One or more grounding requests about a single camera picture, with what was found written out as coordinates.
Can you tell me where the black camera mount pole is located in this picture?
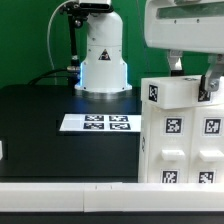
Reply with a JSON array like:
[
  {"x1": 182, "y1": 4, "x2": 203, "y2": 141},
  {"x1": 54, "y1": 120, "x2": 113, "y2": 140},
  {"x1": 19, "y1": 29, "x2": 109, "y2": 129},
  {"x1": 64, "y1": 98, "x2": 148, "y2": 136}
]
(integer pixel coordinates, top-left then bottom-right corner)
[{"x1": 59, "y1": 2, "x2": 88, "y2": 87}]

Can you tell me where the white left edge block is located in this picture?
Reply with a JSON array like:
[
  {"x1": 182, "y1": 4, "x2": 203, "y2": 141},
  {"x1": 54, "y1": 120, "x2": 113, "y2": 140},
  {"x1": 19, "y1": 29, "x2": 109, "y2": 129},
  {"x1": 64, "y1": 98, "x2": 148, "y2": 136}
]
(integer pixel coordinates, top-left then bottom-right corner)
[{"x1": 0, "y1": 140, "x2": 3, "y2": 160}]

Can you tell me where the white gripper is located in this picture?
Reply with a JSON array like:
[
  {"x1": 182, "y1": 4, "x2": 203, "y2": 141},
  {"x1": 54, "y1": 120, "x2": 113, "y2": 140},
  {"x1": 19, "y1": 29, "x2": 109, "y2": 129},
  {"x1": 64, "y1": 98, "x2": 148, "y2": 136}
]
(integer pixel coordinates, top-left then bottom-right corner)
[{"x1": 144, "y1": 0, "x2": 224, "y2": 92}]

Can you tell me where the black cable bundle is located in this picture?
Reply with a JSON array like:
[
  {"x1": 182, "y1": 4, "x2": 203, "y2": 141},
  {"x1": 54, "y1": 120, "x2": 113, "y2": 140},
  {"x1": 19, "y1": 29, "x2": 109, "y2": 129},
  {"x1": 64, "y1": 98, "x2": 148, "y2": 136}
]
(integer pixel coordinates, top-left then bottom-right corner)
[{"x1": 27, "y1": 68, "x2": 81, "y2": 86}]

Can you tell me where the white cabinet top block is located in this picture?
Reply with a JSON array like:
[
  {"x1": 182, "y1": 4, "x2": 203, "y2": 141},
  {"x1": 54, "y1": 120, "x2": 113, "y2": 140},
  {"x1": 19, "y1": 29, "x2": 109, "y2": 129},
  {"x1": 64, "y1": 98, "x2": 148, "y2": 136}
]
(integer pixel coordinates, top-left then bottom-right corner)
[{"x1": 141, "y1": 75, "x2": 224, "y2": 109}]

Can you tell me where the white cabinet door panel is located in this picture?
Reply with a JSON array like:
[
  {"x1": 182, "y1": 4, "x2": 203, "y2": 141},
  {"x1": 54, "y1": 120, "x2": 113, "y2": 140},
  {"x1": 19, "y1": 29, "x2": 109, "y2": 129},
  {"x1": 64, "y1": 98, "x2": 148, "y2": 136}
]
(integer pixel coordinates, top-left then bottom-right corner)
[{"x1": 190, "y1": 105, "x2": 224, "y2": 184}]

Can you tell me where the white cabinet body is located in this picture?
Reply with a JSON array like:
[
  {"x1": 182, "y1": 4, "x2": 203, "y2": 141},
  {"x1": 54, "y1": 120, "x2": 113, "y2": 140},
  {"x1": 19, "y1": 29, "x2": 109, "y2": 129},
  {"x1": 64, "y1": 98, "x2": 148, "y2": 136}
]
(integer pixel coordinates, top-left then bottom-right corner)
[{"x1": 138, "y1": 103, "x2": 224, "y2": 184}]

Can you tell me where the flat white base sheet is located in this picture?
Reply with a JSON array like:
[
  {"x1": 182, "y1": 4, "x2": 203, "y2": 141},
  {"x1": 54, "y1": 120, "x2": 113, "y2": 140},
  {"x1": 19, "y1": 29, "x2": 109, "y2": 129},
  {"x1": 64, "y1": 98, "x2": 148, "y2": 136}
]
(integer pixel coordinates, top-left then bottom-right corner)
[{"x1": 60, "y1": 114, "x2": 141, "y2": 132}]

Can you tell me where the small white cabinet panel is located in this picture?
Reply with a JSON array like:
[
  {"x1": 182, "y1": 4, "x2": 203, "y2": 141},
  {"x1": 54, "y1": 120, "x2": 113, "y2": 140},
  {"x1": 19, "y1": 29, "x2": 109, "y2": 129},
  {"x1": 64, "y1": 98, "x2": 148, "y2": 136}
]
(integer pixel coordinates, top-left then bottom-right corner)
[{"x1": 147, "y1": 108, "x2": 193, "y2": 184}]

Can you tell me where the white front fence bar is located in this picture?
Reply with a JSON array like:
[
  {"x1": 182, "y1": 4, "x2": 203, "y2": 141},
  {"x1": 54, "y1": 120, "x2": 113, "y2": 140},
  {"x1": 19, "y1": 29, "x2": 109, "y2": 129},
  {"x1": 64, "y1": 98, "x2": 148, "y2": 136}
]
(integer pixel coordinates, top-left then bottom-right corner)
[{"x1": 0, "y1": 183, "x2": 224, "y2": 212}]

